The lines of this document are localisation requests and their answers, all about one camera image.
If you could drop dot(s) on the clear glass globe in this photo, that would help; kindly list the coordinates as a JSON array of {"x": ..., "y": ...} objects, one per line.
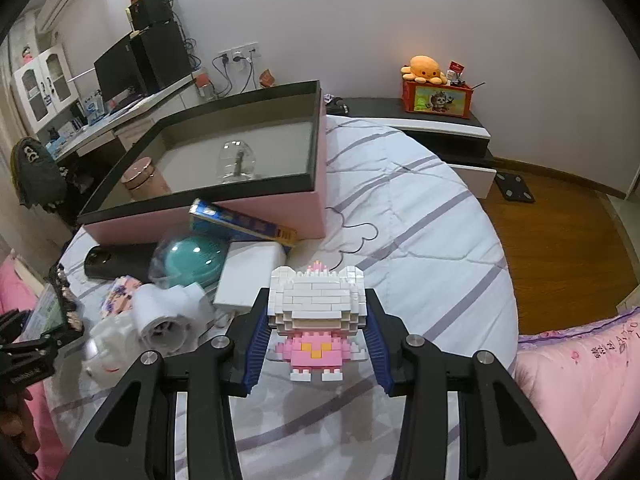
[{"x": 235, "y": 160}]

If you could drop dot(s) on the person's left hand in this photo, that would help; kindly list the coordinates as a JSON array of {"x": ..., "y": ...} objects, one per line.
[{"x": 12, "y": 422}]

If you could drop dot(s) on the small doll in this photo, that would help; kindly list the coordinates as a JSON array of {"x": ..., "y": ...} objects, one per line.
[{"x": 26, "y": 53}]

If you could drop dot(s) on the pink box with black rim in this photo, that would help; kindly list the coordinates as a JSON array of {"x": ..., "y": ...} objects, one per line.
[{"x": 280, "y": 210}]

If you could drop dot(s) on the clear case with green label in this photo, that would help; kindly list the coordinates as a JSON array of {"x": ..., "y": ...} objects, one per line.
[{"x": 47, "y": 310}]

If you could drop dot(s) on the black floor scale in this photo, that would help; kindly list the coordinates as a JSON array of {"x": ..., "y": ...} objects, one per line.
[{"x": 515, "y": 187}]

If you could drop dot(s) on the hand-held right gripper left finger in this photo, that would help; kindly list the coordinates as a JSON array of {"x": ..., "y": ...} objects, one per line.
[{"x": 252, "y": 355}]

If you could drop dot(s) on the red patterned gift bag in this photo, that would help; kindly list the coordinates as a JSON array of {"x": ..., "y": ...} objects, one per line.
[{"x": 267, "y": 79}]

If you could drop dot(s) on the blue and white carton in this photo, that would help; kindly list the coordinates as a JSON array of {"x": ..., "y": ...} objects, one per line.
[{"x": 95, "y": 109}]

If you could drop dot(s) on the white wall socket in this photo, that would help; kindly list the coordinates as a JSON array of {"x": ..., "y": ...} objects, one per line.
[{"x": 240, "y": 55}]

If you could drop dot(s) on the white power bank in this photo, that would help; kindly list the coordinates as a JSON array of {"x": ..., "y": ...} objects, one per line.
[{"x": 250, "y": 275}]

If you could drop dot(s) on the white glass-door cabinet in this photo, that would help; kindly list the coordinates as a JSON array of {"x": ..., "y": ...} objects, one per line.
[{"x": 45, "y": 85}]

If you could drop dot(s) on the teal dome gadget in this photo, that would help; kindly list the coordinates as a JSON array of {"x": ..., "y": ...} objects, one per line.
[{"x": 192, "y": 260}]

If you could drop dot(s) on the black remote case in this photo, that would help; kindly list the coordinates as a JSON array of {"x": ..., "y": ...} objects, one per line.
[{"x": 115, "y": 260}]

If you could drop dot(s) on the black speaker box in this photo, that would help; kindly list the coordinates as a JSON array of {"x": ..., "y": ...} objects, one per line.
[{"x": 150, "y": 10}]

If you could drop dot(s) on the white gadget with round opening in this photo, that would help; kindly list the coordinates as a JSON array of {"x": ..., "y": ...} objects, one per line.
[{"x": 170, "y": 315}]

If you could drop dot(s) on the rose gold round jar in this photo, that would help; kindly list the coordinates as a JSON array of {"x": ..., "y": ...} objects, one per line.
[{"x": 145, "y": 180}]

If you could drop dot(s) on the white round toy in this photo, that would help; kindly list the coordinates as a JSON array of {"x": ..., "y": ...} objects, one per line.
[{"x": 110, "y": 355}]

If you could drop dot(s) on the black keyboard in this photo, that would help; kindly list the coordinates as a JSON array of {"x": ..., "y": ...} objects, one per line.
[{"x": 125, "y": 103}]

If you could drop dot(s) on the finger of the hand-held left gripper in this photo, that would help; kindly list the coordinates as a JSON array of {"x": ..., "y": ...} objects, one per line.
[
  {"x": 30, "y": 347},
  {"x": 10, "y": 325}
]

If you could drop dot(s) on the small dark figurine set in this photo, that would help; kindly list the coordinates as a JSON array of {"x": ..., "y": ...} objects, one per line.
[{"x": 65, "y": 285}]

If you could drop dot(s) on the bottle with orange cap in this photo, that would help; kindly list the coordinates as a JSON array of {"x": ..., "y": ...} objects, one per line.
[{"x": 202, "y": 85}]

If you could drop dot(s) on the grey jacket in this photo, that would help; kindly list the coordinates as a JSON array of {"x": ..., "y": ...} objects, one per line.
[{"x": 35, "y": 170}]

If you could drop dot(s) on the white desk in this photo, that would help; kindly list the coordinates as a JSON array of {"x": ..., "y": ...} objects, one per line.
[{"x": 145, "y": 105}]

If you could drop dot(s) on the red toy box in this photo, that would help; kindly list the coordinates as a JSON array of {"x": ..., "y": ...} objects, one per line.
[{"x": 440, "y": 100}]

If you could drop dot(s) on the pink embroidered quilt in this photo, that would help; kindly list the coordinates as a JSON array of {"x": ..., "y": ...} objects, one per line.
[{"x": 575, "y": 385}]

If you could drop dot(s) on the white pink brick figure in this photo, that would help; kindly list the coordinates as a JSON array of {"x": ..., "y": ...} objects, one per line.
[{"x": 315, "y": 310}]

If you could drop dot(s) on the floral pouch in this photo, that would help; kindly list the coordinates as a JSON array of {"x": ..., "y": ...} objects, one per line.
[{"x": 120, "y": 292}]

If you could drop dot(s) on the black and white low cabinet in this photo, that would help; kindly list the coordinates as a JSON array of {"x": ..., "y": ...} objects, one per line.
[{"x": 450, "y": 130}]

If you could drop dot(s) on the black computer tower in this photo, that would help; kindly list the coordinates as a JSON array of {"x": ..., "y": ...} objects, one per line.
[{"x": 162, "y": 57}]

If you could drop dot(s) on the white air conditioner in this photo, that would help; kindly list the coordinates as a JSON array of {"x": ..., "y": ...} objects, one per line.
[{"x": 57, "y": 5}]

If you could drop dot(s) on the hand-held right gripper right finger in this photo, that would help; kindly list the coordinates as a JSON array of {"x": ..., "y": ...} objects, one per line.
[{"x": 380, "y": 360}]

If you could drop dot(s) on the floral packet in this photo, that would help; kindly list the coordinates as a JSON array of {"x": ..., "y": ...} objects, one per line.
[{"x": 329, "y": 99}]

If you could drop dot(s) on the black computer monitor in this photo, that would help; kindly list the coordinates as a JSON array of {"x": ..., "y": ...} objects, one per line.
[{"x": 115, "y": 70}]

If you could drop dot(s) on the orange octopus plush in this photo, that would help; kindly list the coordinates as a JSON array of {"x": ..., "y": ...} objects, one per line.
[{"x": 425, "y": 67}]

